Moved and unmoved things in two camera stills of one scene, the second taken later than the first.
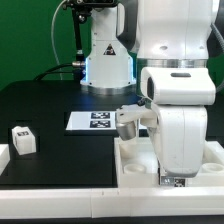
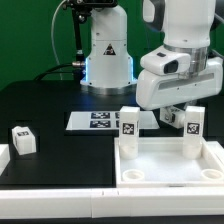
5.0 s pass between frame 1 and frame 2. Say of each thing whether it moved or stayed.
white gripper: moved
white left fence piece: stayed
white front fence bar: stayed
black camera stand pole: stayed
